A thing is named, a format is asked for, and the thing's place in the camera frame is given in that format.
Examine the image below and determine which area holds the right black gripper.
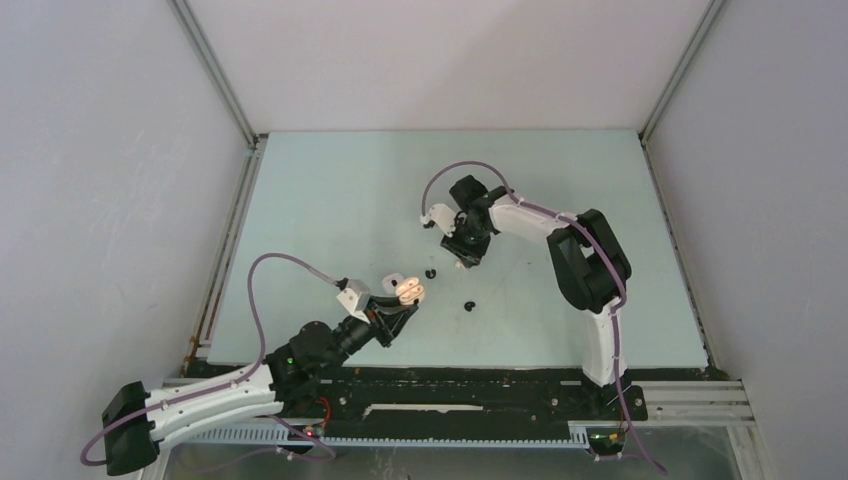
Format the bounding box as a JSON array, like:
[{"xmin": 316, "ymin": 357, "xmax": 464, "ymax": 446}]
[{"xmin": 442, "ymin": 215, "xmax": 493, "ymax": 268}]

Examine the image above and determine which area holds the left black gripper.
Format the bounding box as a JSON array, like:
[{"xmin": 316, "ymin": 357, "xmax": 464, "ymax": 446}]
[{"xmin": 321, "ymin": 295, "xmax": 417, "ymax": 374}]

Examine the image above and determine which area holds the beige earbud charging case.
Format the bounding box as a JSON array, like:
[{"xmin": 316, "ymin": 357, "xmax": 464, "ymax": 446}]
[{"xmin": 394, "ymin": 277, "xmax": 426, "ymax": 306}]

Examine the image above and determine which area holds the white earbud charging case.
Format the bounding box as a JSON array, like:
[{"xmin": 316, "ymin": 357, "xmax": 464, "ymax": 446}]
[{"xmin": 382, "ymin": 272, "xmax": 405, "ymax": 295}]

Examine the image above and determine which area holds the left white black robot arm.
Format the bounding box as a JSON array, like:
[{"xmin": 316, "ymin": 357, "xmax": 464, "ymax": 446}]
[{"xmin": 101, "ymin": 297, "xmax": 420, "ymax": 476}]

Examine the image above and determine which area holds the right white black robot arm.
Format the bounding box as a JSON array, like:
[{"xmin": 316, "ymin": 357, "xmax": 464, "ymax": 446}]
[{"xmin": 422, "ymin": 175, "xmax": 632, "ymax": 418}]

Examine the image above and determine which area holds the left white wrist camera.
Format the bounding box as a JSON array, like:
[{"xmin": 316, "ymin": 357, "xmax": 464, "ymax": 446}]
[{"xmin": 336, "ymin": 278, "xmax": 370, "ymax": 324}]

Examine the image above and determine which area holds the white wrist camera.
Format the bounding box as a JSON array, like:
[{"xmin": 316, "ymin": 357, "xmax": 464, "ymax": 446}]
[
  {"xmin": 420, "ymin": 203, "xmax": 457, "ymax": 238},
  {"xmin": 336, "ymin": 278, "xmax": 370, "ymax": 324}
]

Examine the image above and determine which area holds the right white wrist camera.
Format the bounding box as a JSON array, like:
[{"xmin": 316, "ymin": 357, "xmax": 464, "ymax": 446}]
[{"xmin": 420, "ymin": 203, "xmax": 457, "ymax": 238}]

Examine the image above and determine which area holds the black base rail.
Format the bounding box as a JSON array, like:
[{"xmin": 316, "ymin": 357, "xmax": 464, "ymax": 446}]
[{"xmin": 280, "ymin": 367, "xmax": 648, "ymax": 440}]

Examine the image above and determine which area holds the grey cable duct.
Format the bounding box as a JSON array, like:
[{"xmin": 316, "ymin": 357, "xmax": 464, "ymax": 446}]
[{"xmin": 184, "ymin": 422, "xmax": 589, "ymax": 450}]

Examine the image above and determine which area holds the right aluminium frame post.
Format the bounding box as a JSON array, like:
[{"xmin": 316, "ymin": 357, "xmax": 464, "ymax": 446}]
[{"xmin": 639, "ymin": 0, "xmax": 729, "ymax": 147}]

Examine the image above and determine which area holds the aluminium frame post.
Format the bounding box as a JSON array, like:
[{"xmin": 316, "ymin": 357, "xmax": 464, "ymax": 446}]
[
  {"xmin": 168, "ymin": 0, "xmax": 259, "ymax": 149},
  {"xmin": 639, "ymin": 0, "xmax": 729, "ymax": 147}
]

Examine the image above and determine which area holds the left aluminium frame post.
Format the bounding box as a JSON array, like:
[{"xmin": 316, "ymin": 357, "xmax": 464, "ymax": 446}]
[{"xmin": 168, "ymin": 0, "xmax": 259, "ymax": 149}]

